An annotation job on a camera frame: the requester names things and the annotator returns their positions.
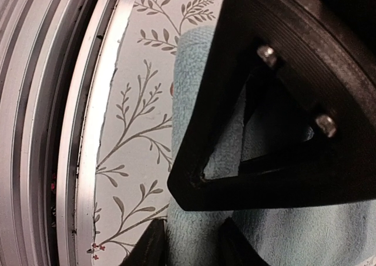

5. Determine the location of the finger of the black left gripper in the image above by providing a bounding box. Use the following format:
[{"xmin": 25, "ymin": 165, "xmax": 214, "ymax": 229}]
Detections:
[{"xmin": 167, "ymin": 0, "xmax": 375, "ymax": 211}]

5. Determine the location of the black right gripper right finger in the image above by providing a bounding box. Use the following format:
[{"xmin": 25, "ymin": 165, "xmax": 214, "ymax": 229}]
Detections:
[{"xmin": 219, "ymin": 217, "xmax": 268, "ymax": 266}]

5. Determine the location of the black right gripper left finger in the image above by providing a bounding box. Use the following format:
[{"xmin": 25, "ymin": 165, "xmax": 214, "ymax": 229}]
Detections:
[{"xmin": 120, "ymin": 218, "xmax": 166, "ymax": 266}]

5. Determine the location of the floral patterned table mat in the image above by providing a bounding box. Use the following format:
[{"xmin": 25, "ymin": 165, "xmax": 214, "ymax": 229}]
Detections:
[{"xmin": 92, "ymin": 0, "xmax": 222, "ymax": 265}]

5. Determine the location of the aluminium front rail frame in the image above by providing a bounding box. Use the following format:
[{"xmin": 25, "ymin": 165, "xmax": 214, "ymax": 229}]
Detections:
[{"xmin": 1, "ymin": 0, "xmax": 135, "ymax": 265}]

